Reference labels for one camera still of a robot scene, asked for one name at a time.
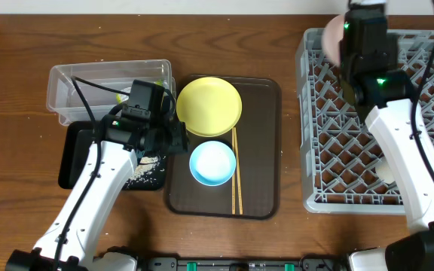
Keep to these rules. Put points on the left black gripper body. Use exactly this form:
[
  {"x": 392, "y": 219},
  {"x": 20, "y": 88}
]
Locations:
[{"x": 169, "y": 141}]

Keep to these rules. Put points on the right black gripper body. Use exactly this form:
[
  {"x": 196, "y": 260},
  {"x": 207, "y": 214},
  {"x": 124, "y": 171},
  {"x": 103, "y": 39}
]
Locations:
[{"x": 349, "y": 96}]

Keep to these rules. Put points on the light blue bowl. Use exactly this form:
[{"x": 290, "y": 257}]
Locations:
[{"x": 212, "y": 163}]

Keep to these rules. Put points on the green snack wrapper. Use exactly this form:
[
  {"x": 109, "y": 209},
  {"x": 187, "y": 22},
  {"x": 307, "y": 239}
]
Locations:
[{"x": 124, "y": 97}]

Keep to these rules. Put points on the wooden chopstick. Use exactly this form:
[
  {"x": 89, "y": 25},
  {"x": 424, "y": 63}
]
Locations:
[
  {"x": 233, "y": 182},
  {"x": 239, "y": 177}
]

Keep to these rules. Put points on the small white green cup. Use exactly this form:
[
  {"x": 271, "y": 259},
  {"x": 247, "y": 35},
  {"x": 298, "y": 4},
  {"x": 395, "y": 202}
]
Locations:
[{"x": 384, "y": 172}]

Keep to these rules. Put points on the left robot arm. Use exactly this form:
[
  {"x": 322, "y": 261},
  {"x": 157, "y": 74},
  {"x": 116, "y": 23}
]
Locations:
[{"x": 70, "y": 242}]

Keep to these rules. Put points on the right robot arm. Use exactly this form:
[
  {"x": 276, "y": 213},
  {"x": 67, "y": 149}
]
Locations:
[{"x": 386, "y": 101}]

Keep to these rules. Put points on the grey plastic dishwasher rack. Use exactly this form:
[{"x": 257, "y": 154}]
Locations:
[{"x": 338, "y": 154}]

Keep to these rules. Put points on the spilled rice pile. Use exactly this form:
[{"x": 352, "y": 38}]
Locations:
[{"x": 146, "y": 174}]

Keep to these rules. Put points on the yellow round plate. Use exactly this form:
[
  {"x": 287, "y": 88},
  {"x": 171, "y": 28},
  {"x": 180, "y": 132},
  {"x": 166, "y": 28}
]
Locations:
[{"x": 209, "y": 106}]

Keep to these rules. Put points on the clear plastic bin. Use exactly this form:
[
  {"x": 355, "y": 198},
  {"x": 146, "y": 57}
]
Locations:
[{"x": 63, "y": 100}]

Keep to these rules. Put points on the black plastic bin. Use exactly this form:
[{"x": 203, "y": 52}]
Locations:
[{"x": 79, "y": 137}]

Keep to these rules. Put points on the dark brown serving tray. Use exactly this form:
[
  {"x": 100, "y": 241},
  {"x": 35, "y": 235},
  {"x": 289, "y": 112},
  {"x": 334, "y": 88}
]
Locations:
[{"x": 259, "y": 145}]

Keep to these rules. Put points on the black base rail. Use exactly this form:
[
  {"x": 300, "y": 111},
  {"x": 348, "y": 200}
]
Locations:
[{"x": 225, "y": 264}]

